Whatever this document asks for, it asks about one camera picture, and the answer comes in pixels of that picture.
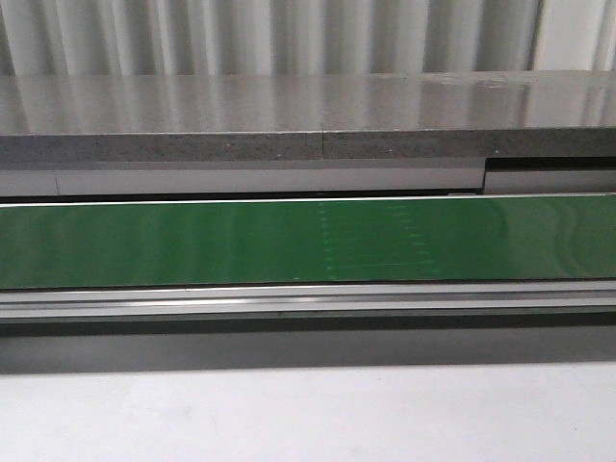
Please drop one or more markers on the grey stone slab right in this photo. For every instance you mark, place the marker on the grey stone slab right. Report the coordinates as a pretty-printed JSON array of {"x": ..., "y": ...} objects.
[{"x": 481, "y": 115}]

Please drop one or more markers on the grey stone slab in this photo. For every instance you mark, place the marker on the grey stone slab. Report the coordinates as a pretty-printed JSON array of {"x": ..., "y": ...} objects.
[
  {"x": 149, "y": 118},
  {"x": 481, "y": 115}
]

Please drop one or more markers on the green conveyor belt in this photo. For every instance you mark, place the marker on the green conveyor belt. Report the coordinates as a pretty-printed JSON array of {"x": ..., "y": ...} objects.
[{"x": 307, "y": 241}]

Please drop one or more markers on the grey stone slab left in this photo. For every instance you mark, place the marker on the grey stone slab left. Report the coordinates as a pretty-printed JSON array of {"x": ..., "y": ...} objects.
[{"x": 149, "y": 118}]

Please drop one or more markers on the white pleated curtain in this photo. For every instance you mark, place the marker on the white pleated curtain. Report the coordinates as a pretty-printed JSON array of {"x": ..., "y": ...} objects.
[{"x": 303, "y": 37}]

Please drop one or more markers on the front aluminium conveyor rail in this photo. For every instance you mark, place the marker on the front aluminium conveyor rail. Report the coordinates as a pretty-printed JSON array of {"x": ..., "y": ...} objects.
[{"x": 307, "y": 307}]

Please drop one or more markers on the aluminium conveyor rail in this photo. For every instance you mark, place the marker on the aluminium conveyor rail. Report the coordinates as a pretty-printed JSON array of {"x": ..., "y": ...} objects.
[
  {"x": 307, "y": 307},
  {"x": 284, "y": 178}
]

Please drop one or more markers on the rear aluminium conveyor rail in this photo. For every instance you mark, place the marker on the rear aluminium conveyor rail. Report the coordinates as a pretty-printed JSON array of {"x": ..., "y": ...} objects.
[{"x": 284, "y": 178}]

